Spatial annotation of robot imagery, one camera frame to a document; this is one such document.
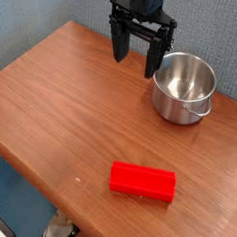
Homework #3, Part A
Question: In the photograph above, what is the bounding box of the stainless steel pot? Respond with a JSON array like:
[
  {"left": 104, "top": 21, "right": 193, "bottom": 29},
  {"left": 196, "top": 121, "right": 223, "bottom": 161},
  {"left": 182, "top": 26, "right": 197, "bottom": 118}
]
[{"left": 152, "top": 52, "right": 217, "bottom": 125}]

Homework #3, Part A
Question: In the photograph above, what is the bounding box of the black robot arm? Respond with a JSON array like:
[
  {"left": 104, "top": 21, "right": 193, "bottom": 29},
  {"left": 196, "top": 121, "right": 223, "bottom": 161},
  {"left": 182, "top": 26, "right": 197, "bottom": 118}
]
[{"left": 109, "top": 0, "right": 177, "bottom": 79}]

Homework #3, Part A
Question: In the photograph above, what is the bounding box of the red plastic block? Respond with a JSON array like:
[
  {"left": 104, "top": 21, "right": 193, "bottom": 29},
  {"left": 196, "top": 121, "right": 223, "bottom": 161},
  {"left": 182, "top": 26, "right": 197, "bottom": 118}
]
[{"left": 109, "top": 161, "right": 177, "bottom": 202}]

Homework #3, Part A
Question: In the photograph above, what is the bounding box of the grey table leg bracket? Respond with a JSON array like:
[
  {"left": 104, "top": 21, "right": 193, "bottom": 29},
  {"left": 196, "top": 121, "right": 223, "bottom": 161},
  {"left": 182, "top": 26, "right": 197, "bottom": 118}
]
[{"left": 41, "top": 209, "right": 80, "bottom": 237}]

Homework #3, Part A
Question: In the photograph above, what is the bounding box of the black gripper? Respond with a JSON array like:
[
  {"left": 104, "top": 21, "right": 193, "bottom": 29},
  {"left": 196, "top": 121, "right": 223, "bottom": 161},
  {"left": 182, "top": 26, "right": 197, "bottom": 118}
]
[{"left": 110, "top": 0, "right": 177, "bottom": 79}]

